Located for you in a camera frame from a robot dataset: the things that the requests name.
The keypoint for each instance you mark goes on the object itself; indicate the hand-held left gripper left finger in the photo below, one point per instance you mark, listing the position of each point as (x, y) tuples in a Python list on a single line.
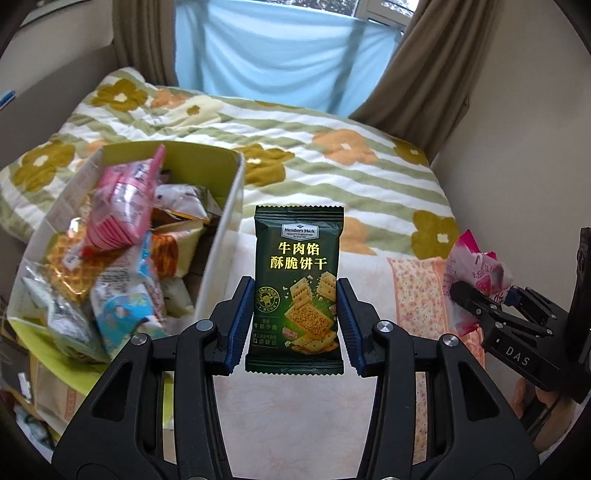
[(238, 327)]

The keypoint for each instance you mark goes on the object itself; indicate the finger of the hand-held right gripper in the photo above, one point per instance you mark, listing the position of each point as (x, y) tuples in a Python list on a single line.
[(531, 302), (475, 302)]

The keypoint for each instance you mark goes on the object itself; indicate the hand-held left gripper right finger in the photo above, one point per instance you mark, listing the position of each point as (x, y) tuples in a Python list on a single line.
[(351, 327)]

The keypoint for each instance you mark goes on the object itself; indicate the pink strawberry snack packet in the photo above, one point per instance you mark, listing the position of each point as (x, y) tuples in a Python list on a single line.
[(475, 263)]

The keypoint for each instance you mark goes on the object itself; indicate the dark green cracker packet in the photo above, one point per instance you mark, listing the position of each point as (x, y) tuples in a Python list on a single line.
[(295, 258)]

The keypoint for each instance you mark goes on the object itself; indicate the pile of snack packets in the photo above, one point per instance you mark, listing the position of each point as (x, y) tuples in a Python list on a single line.
[(124, 217)]

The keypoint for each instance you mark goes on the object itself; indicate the green cardboard box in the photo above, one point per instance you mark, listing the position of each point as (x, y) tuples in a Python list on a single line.
[(217, 166)]

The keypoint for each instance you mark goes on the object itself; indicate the round waffle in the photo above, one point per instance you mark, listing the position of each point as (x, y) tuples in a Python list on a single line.
[(67, 263)]

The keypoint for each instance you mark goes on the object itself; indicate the tan cardboard carton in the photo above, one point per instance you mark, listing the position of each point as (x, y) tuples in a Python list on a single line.
[(57, 397)]

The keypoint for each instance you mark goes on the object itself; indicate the floral striped quilt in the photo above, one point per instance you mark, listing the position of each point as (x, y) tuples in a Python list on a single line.
[(300, 138)]

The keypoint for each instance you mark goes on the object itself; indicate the dark brown box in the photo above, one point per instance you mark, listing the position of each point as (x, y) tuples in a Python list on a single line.
[(14, 364)]

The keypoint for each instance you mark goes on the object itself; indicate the wide brown curtain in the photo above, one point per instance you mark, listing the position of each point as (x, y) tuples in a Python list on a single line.
[(425, 78)]

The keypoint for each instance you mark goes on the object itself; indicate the light blue cloth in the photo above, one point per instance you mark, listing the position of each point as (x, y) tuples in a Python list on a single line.
[(277, 55)]

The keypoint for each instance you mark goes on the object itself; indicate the grey bed headboard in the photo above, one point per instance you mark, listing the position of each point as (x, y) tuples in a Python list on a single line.
[(55, 92)]

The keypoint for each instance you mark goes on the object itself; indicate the narrow brown curtain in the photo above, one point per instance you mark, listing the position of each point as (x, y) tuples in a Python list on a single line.
[(138, 41)]

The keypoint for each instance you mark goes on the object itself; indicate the window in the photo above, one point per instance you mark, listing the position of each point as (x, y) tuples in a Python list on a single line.
[(378, 9)]

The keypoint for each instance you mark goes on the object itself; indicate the small blue object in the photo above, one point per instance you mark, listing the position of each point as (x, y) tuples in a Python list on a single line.
[(6, 99)]

